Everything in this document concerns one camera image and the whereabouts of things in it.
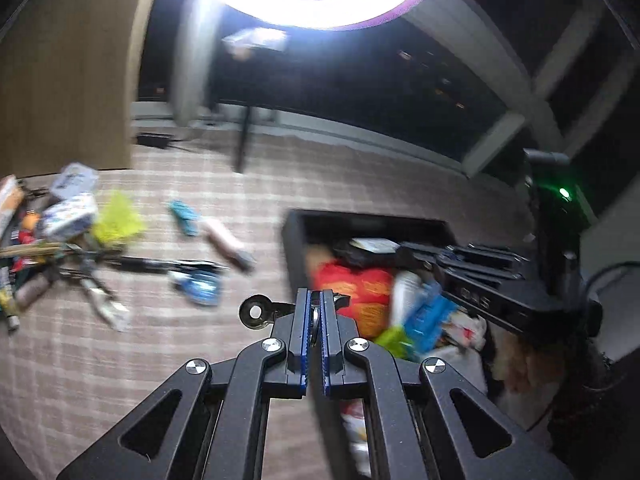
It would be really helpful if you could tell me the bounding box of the brown wooden panel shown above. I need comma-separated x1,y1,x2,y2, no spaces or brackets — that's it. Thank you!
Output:
0,0,167,177

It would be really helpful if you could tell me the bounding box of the orange white tissue pack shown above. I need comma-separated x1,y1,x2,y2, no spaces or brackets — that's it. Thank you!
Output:
0,174,27,242

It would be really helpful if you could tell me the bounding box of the blue round packet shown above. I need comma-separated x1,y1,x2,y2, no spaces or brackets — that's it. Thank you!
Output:
167,269,222,307

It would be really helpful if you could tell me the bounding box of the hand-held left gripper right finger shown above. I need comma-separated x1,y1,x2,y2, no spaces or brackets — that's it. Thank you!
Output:
320,289,576,480

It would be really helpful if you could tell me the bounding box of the white crumpled paper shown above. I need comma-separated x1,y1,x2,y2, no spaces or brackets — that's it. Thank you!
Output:
439,309,489,352

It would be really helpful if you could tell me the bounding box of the beige plaid cloth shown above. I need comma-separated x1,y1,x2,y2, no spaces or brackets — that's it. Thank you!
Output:
0,130,536,480

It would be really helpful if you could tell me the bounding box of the green tube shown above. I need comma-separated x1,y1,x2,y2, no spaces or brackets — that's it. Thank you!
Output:
374,326,417,362

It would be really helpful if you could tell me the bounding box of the black storage box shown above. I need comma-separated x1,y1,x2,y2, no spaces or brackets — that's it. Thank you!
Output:
280,209,493,480

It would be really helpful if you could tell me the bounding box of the bamboo chopstick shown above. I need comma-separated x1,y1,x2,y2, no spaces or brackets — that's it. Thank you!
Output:
0,241,62,252
0,247,62,258

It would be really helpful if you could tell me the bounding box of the red cloth bag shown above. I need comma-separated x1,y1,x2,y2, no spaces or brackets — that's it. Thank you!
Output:
311,259,397,342

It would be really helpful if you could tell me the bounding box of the pink tube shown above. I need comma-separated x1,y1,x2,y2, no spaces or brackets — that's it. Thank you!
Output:
201,218,257,272

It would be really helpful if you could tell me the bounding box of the black pen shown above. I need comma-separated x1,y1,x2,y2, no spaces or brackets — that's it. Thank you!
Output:
60,254,232,277

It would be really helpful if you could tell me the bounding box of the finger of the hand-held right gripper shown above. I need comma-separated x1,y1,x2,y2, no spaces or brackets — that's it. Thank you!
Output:
430,257,522,284
397,241,530,266

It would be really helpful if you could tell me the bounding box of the brown tube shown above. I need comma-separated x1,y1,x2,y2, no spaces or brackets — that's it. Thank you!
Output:
14,274,54,312

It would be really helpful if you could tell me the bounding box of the white bottle in bin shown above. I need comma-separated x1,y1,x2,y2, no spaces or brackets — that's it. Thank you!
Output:
391,269,424,327

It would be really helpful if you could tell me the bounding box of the small white tissue pack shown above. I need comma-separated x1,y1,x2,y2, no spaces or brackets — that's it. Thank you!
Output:
39,194,99,242

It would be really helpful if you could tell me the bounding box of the white printed packet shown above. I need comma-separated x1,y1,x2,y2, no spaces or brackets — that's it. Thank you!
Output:
49,161,99,201

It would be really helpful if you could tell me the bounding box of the red white packet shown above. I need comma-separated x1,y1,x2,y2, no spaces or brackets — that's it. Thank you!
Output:
341,399,374,477

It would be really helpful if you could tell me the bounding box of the yellow-green cloth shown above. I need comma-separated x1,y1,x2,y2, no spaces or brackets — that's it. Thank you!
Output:
91,191,147,249

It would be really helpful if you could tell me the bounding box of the white tube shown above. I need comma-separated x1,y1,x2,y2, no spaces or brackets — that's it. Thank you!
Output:
81,276,132,332

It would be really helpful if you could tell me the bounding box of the white window frame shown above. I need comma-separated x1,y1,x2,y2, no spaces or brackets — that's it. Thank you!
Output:
170,0,640,183

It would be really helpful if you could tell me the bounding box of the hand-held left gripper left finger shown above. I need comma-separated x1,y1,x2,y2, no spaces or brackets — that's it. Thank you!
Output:
55,287,312,480

